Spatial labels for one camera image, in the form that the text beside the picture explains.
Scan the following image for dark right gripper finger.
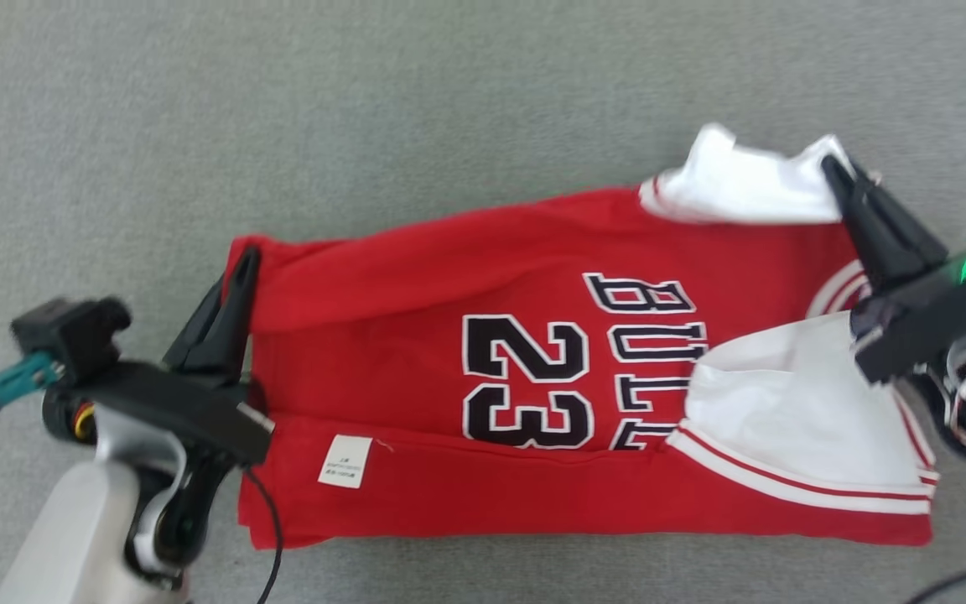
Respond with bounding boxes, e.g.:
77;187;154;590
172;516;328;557
851;163;950;283
820;154;896;291

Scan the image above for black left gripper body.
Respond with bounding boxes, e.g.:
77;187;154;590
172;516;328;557
42;360;275;467

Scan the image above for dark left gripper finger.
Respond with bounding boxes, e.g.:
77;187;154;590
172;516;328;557
197;245;262;388
164;278;225;371

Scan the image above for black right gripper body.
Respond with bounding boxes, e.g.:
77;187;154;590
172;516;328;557
851;242;966;386

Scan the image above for red basketball jersey number 23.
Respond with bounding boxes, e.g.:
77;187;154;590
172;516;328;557
223;123;942;551

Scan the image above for grey fabric sofa cushion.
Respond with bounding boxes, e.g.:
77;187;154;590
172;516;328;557
0;0;966;604

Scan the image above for teal left camera connector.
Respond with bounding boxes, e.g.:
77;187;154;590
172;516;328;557
0;351;65;421

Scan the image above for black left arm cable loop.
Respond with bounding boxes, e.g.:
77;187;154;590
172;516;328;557
243;466;284;604

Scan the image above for black right camera cable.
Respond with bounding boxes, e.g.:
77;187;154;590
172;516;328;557
906;470;966;604

